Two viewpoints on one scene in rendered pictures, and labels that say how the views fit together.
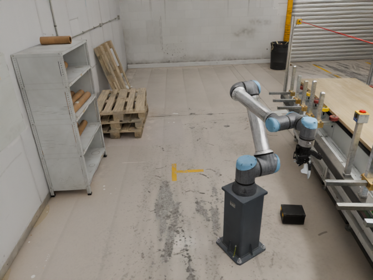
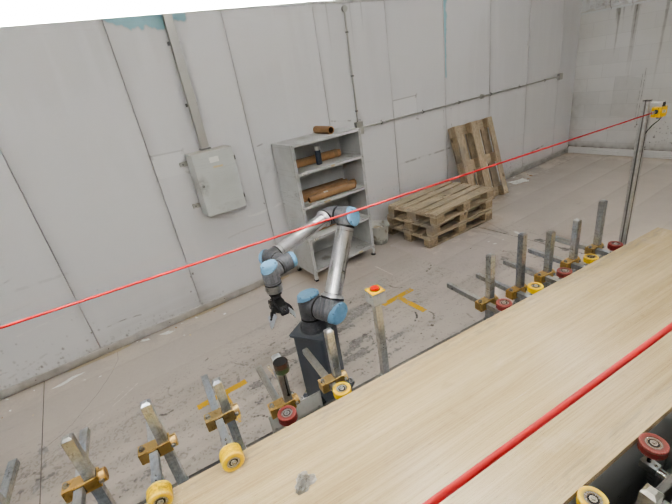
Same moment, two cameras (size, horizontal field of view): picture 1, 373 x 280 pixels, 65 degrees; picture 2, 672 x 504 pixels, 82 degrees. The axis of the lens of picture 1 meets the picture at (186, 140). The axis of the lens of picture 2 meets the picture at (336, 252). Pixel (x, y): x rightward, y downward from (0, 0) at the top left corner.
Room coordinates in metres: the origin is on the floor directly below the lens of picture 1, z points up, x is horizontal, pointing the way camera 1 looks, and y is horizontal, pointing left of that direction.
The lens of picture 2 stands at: (1.01, -2.46, 2.13)
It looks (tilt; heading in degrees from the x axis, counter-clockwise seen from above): 25 degrees down; 61
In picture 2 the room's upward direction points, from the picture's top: 9 degrees counter-clockwise
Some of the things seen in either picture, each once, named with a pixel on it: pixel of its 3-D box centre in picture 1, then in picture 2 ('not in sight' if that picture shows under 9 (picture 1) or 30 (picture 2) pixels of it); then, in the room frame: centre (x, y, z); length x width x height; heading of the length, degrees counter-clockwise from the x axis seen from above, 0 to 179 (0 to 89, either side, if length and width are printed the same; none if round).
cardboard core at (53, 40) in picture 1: (55, 40); (323, 129); (3.25, 1.33, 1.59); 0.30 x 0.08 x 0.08; 92
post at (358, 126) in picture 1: (352, 149); (381, 341); (1.89, -1.22, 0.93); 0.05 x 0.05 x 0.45; 85
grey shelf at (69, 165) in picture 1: (69, 116); (327, 203); (3.14, 1.32, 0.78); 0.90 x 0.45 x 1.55; 2
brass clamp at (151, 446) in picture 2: not in sight; (158, 447); (0.85, -1.13, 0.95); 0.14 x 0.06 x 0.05; 175
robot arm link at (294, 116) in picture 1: (294, 121); (284, 262); (1.69, -0.68, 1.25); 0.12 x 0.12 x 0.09; 19
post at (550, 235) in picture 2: (303, 101); (547, 266); (3.12, -1.32, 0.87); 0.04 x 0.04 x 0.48; 85
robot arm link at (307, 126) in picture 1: (308, 128); (270, 273); (1.59, -0.73, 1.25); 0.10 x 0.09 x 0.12; 19
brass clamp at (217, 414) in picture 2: not in sight; (222, 415); (1.10, -1.15, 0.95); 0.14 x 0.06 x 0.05; 175
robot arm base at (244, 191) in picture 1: (244, 184); (312, 320); (1.89, -0.44, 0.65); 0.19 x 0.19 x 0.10
